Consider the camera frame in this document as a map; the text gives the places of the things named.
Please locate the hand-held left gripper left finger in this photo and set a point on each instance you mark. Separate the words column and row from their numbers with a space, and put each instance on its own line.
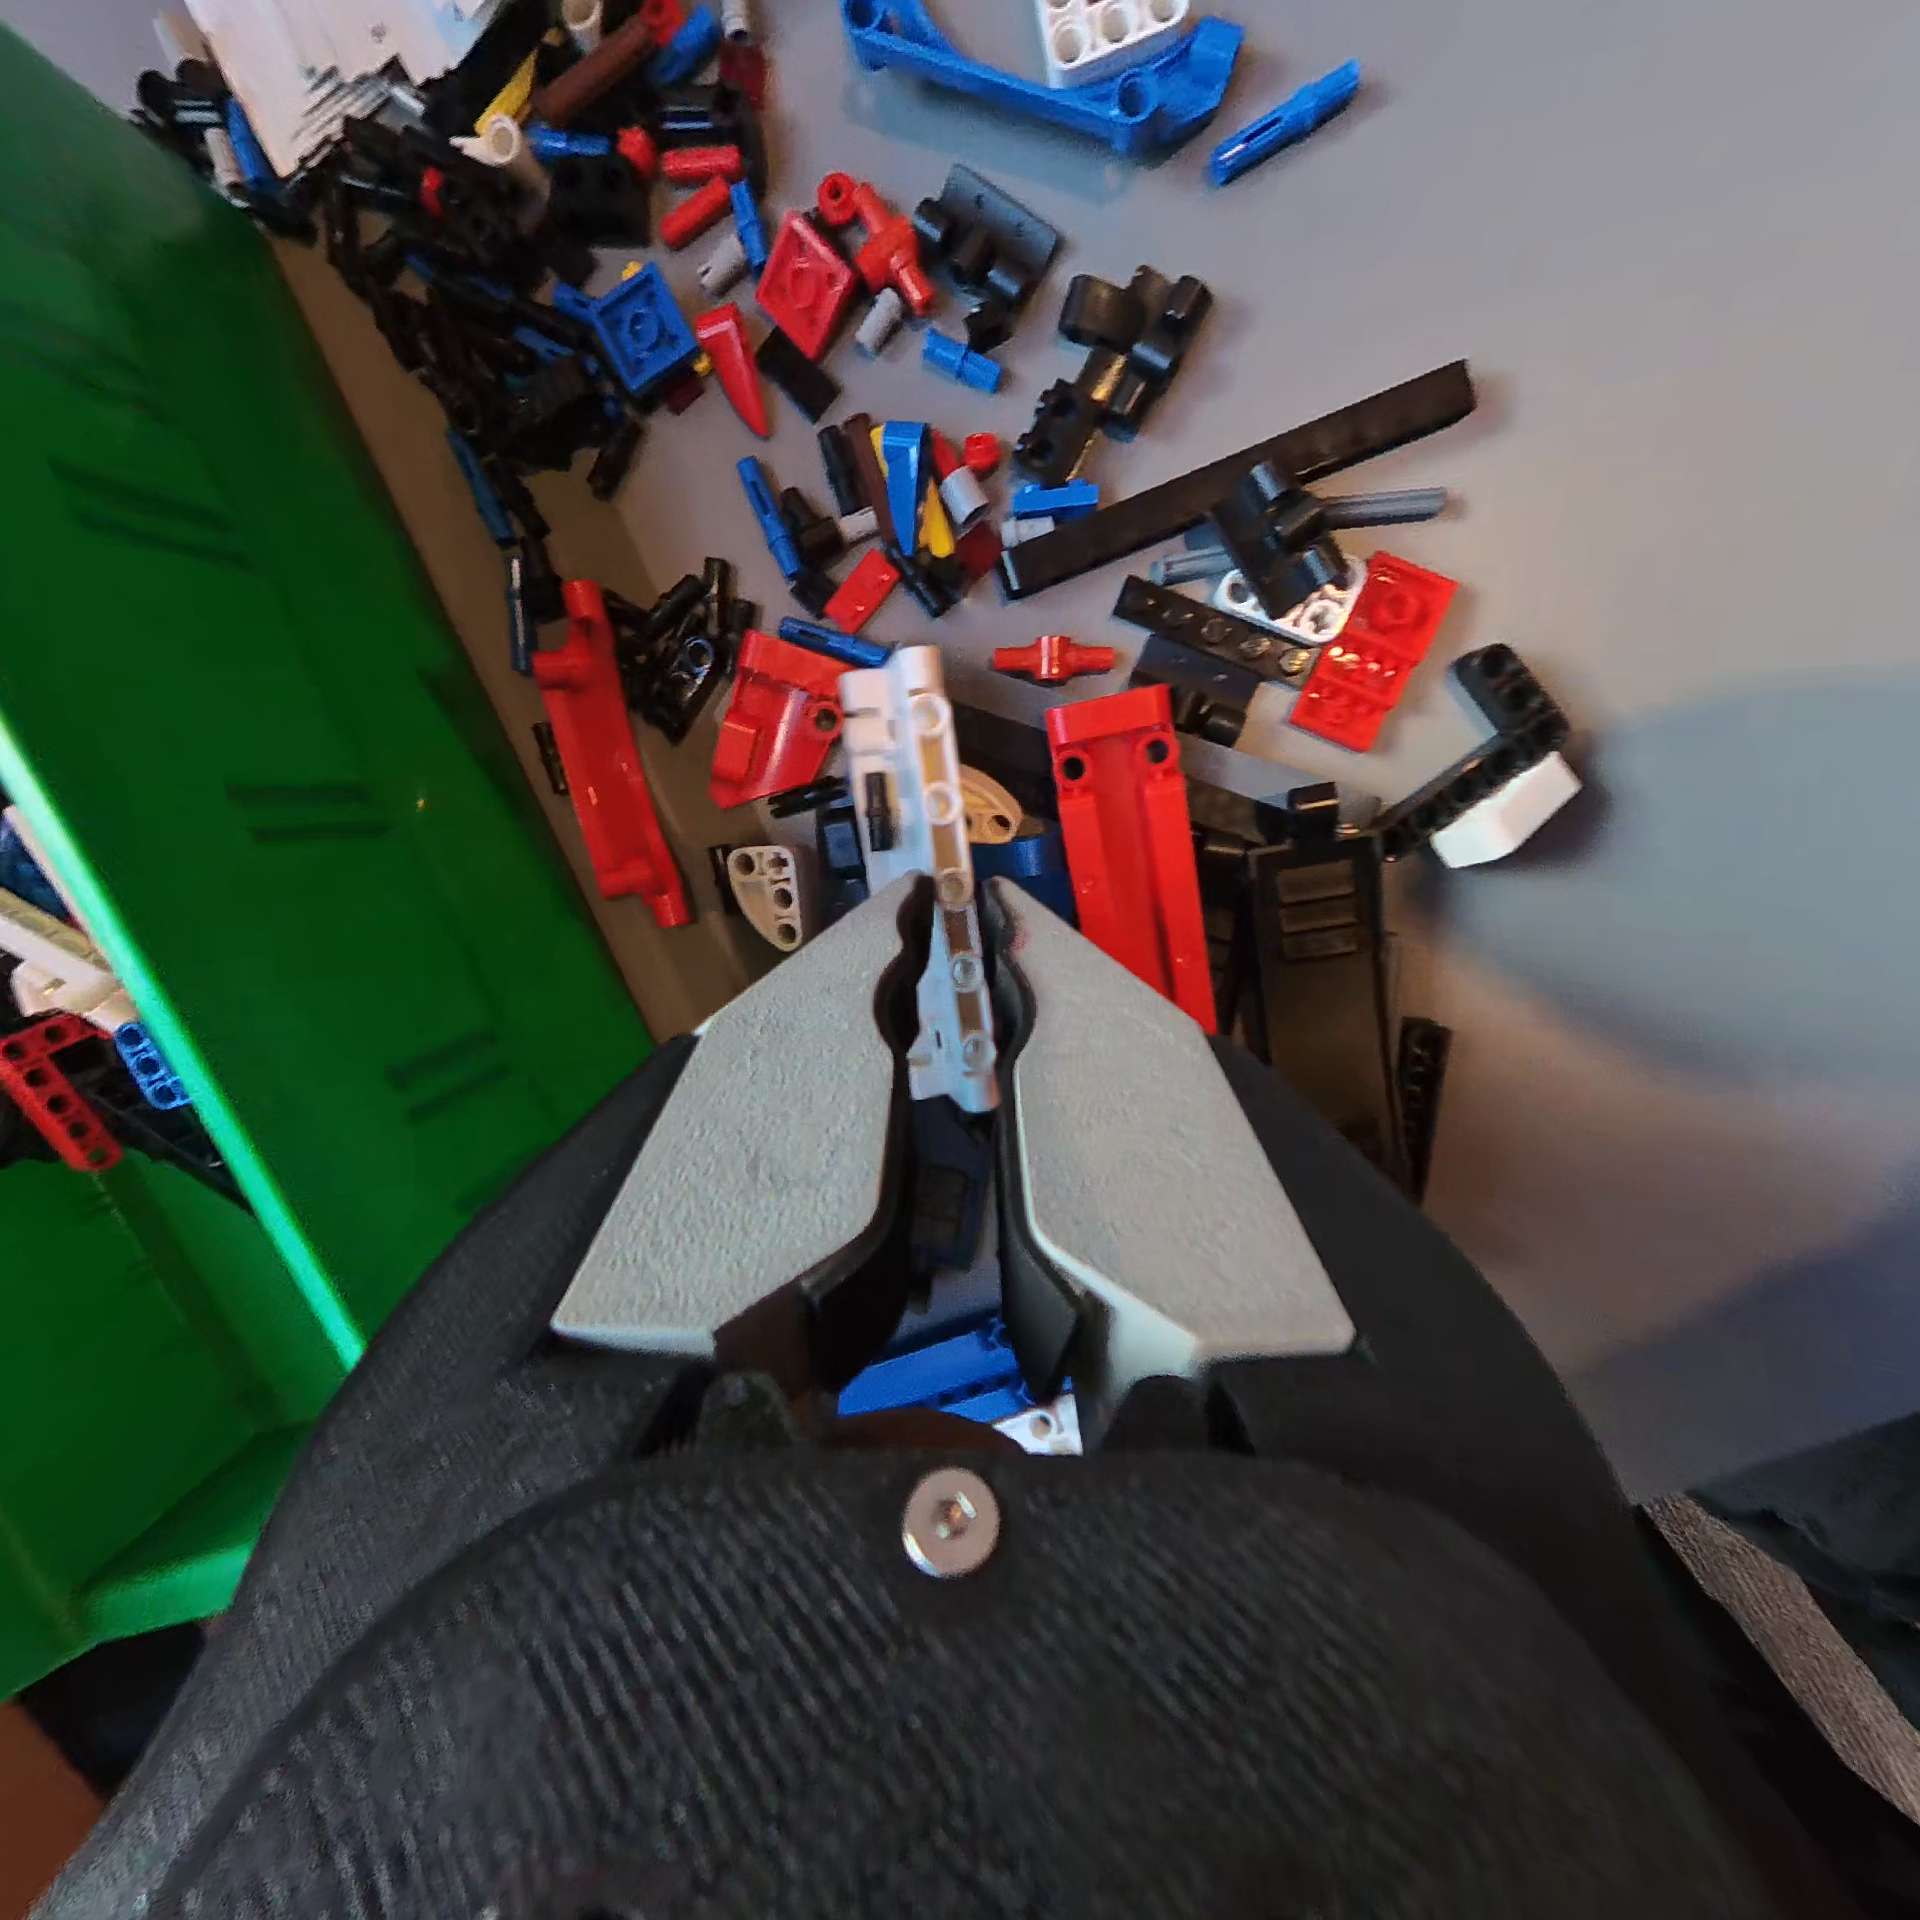
column 721, row 1170

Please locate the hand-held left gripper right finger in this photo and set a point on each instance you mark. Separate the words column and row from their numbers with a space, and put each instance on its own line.
column 1185, row 1185

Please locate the pile of toy building pieces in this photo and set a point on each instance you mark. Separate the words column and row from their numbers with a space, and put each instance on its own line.
column 1109, row 839

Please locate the white toy beam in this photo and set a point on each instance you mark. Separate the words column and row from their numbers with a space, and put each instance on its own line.
column 937, row 839

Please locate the grey desk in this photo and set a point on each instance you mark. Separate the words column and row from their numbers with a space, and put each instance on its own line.
column 1651, row 450

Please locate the green storage bin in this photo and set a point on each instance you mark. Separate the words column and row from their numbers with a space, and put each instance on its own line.
column 224, row 599

